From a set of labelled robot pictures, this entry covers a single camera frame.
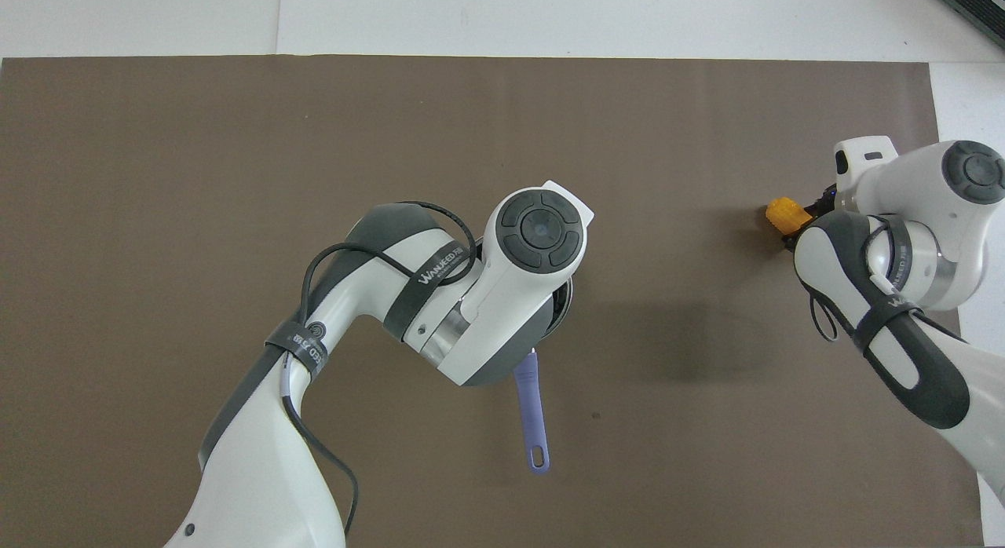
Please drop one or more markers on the brown table mat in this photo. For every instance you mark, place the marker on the brown table mat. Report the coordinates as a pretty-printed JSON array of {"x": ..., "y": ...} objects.
[{"x": 235, "y": 163}]

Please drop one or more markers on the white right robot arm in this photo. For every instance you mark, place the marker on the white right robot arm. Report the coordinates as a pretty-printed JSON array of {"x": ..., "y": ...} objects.
[{"x": 919, "y": 352}]

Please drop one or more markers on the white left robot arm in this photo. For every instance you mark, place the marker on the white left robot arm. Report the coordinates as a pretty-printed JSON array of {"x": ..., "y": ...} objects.
[{"x": 259, "y": 469}]

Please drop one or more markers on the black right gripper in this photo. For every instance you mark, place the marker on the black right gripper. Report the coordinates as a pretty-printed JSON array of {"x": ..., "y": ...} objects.
[{"x": 826, "y": 201}]

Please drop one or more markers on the orange toy corn cob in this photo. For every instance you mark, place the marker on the orange toy corn cob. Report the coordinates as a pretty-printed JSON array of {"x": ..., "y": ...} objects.
[{"x": 787, "y": 214}]

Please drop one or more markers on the dark grey ribbed object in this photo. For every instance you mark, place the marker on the dark grey ribbed object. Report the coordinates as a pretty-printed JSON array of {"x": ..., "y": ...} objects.
[{"x": 977, "y": 2}]

